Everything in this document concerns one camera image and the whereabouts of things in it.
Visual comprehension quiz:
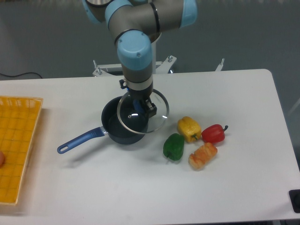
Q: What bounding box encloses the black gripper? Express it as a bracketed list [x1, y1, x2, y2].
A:
[119, 79, 157, 118]

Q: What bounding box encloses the glass lid blue knob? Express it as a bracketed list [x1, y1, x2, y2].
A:
[117, 89, 169, 134]

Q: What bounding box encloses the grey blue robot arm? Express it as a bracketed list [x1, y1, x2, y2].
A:
[82, 0, 198, 118]

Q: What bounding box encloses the dark blue saucepan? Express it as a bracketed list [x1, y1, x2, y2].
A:
[57, 96, 145, 154]

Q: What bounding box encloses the green bell pepper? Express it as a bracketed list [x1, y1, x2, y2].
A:
[163, 133, 185, 161]

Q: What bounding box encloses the yellow bell pepper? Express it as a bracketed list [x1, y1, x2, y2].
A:
[177, 116, 202, 143]

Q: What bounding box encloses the red bell pepper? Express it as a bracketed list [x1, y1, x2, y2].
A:
[202, 124, 228, 143]

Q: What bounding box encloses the yellow woven basket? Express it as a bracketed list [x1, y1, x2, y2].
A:
[0, 96, 43, 205]

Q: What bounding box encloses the black device table edge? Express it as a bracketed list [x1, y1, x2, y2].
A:
[289, 189, 300, 213]

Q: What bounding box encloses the white metal base frame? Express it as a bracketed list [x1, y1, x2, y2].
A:
[92, 55, 225, 77]

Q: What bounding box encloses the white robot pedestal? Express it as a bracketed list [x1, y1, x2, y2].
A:
[150, 33, 162, 74]

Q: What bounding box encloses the black cable on floor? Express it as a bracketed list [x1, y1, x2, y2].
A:
[0, 72, 43, 79]

